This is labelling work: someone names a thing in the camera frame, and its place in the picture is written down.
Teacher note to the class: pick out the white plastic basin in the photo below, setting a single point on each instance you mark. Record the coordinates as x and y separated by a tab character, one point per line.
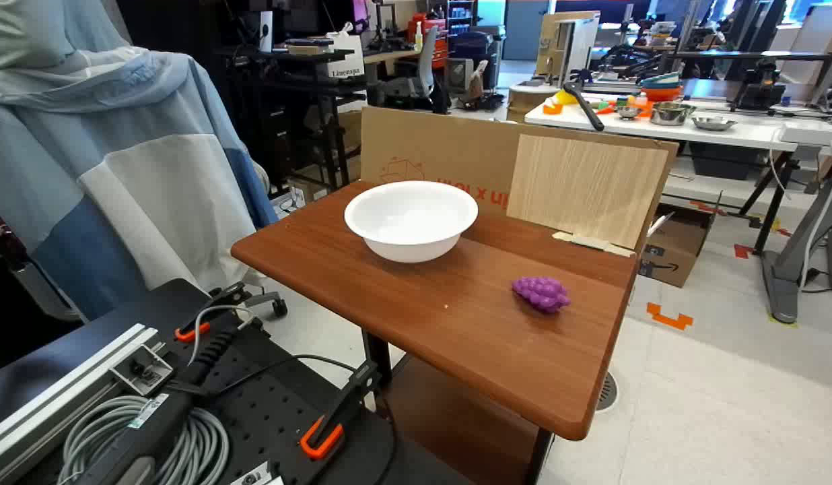
409	217

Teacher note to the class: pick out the brown wooden side table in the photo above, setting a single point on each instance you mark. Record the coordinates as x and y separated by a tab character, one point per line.
451	325

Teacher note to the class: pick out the brown cardboard sheet, red print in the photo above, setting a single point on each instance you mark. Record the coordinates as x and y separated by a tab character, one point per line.
431	150

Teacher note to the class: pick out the purple toy grape bunch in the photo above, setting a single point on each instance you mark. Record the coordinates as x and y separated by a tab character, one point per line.
540	291

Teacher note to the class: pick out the light wood panel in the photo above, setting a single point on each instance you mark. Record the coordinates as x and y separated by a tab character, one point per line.
584	183

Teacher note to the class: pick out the yellow orange plastic part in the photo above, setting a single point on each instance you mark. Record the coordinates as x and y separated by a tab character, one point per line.
555	104

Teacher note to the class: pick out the black clamp with orange tip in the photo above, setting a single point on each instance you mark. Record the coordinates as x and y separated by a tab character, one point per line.
329	426
191	333

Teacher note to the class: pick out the open cardboard box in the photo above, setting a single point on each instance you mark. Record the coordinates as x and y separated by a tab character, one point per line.
673	244

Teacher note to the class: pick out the blue grey patchwork blanket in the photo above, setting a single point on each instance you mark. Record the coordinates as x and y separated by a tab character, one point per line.
120	151

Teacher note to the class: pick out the metal bowl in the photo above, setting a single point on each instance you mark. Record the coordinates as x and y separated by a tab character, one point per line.
712	121

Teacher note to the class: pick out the white work table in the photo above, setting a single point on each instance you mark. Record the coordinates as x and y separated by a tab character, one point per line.
738	133

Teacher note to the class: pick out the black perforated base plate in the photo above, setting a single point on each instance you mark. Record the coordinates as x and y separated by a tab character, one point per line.
271	395

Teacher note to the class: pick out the small aluminium bracket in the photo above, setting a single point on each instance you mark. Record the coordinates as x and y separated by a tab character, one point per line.
140	368

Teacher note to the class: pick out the aluminium extrusion rail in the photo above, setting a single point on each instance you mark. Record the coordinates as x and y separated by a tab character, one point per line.
47	395

